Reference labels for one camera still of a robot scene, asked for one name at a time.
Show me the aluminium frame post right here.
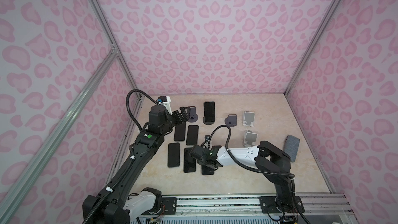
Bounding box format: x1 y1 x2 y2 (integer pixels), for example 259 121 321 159
284 0 344 98

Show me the purple-grey round stand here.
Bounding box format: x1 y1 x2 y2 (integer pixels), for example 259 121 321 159
186 106 199 123

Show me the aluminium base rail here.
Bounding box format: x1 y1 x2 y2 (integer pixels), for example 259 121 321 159
130 192 358 224

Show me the aluminium frame post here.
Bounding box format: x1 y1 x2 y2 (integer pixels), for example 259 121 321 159
88 0 137 89
284 0 344 98

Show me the white folding stand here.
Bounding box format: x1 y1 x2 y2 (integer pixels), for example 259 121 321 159
243 111 256 127

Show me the right black corrugated cable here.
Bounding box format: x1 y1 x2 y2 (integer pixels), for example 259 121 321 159
205 125 312 224

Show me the black phone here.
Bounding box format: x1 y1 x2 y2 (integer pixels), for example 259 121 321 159
186 125 199 146
183 147 197 173
201 166 215 175
204 101 216 121
167 143 180 168
174 122 186 142

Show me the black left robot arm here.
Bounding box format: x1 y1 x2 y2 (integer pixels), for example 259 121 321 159
83 104 190 224

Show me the grey round stand back right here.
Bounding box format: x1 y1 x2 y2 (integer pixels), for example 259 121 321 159
224 114 237 127

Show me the aluminium diagonal frame bar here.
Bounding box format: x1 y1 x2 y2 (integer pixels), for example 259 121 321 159
1 50 119 224

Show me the aluminium frame post left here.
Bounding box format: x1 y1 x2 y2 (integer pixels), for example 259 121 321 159
88 0 137 89

